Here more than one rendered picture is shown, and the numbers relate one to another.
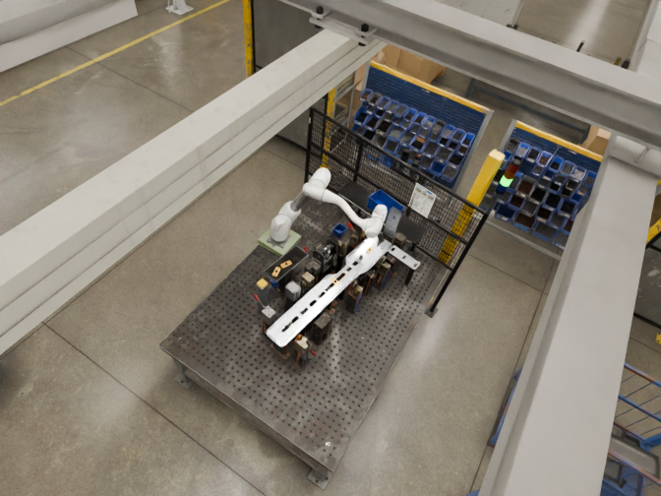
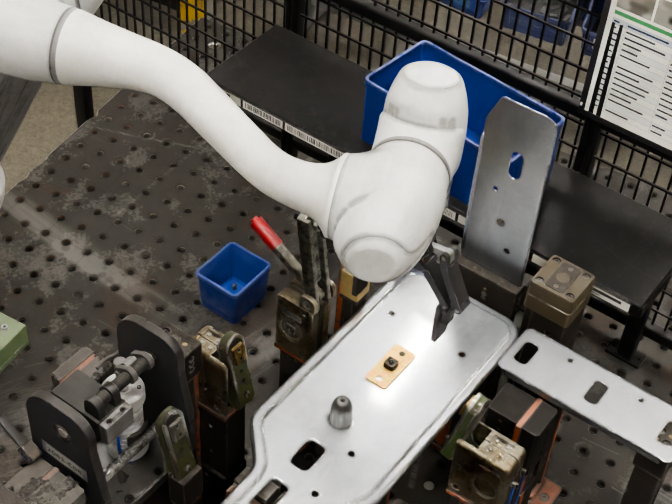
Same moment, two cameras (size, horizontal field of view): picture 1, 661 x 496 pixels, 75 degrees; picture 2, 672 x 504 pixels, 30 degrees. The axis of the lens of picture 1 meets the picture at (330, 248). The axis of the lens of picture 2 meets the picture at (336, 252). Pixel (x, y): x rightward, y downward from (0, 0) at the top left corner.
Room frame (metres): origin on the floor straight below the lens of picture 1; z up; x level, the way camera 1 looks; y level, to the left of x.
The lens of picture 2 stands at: (1.16, -0.24, 2.44)
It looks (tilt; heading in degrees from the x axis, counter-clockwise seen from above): 45 degrees down; 0
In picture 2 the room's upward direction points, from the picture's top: 5 degrees clockwise
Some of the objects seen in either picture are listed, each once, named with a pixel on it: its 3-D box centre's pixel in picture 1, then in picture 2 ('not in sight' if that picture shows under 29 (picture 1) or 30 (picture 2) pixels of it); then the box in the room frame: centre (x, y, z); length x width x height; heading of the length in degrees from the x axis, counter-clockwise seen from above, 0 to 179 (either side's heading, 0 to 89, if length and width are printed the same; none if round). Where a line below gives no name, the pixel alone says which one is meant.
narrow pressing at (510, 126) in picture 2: (391, 221); (505, 194); (2.58, -0.49, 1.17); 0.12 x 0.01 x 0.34; 57
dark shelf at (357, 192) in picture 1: (381, 211); (438, 156); (2.83, -0.41, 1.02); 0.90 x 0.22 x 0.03; 57
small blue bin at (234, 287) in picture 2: (339, 230); (233, 285); (2.74, -0.06, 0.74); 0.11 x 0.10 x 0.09; 147
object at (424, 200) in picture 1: (422, 200); (662, 61); (2.77, -0.73, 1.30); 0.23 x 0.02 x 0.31; 57
